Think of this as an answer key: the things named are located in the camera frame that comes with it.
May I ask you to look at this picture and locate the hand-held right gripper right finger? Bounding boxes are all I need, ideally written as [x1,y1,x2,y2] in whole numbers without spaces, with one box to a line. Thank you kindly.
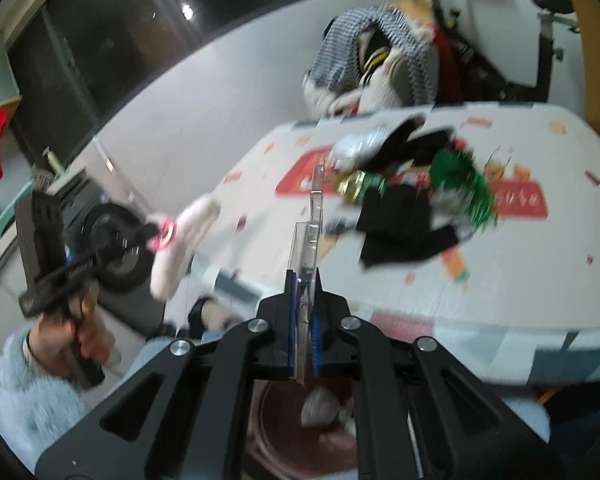
[307,267,566,480]

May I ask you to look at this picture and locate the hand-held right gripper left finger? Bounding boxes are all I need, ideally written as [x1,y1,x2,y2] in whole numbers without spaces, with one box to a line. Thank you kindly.
[35,270,311,480]

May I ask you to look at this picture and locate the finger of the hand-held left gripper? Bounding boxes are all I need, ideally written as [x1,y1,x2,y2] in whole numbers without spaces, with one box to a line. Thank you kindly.
[92,220,176,275]

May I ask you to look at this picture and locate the pink ring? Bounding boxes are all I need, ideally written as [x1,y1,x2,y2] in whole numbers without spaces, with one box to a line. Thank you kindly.
[149,219,177,254]

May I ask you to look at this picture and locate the white fluffy sock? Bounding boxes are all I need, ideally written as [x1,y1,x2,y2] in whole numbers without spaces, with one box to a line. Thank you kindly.
[147,196,224,302]

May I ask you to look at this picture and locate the clear plastic case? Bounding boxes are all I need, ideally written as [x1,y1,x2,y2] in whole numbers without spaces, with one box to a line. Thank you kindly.
[287,162,327,386]

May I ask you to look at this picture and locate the brown trash bin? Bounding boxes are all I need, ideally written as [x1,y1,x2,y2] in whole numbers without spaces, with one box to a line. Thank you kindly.
[247,379,362,480]

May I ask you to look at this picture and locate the green felt piece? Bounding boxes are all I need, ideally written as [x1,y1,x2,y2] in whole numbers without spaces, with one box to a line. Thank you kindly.
[429,150,497,233]

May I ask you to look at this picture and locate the person's left forearm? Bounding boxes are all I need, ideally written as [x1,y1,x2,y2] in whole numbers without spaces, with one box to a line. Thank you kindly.
[0,329,108,476]

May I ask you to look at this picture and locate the person's left hand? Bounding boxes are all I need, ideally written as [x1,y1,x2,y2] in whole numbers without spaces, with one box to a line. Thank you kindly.
[29,290,117,377]

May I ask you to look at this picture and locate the white crumpled paper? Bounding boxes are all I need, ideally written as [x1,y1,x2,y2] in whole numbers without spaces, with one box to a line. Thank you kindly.
[300,389,342,429]

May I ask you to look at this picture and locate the gold wrapper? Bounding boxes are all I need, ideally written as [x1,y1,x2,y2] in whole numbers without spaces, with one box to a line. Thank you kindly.
[337,170,382,207]

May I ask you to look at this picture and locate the silver foil wrapper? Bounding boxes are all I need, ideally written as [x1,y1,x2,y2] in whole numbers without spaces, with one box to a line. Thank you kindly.
[329,127,390,172]

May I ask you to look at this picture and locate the dark window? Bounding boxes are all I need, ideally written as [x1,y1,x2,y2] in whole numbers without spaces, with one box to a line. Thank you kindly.
[4,0,332,162]

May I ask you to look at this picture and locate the black sock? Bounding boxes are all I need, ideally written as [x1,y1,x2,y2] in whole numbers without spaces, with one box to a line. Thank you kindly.
[365,114,457,172]

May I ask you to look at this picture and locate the printed tablecloth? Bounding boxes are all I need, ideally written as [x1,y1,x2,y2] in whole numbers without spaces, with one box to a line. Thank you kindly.
[192,102,600,392]

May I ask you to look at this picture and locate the pile of clothes on chair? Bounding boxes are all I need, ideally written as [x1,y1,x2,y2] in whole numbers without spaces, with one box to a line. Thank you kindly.
[304,55,407,117]

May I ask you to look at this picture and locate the dark jacket with yellow stripes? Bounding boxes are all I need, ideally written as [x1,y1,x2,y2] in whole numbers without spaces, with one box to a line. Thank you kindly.
[356,30,397,81]

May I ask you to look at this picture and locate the black white striped shirt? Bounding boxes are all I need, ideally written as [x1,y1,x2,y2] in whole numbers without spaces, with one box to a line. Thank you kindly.
[307,6,442,107]

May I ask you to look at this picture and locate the red scarf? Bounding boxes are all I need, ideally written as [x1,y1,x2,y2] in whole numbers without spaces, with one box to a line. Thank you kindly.
[432,25,462,102]

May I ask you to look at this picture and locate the yellow cloth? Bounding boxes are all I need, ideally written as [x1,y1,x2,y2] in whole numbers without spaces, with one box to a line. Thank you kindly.
[394,0,435,27]

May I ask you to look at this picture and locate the black exercise bike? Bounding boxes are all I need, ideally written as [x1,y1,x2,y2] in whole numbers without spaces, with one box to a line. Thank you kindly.
[399,0,582,107]

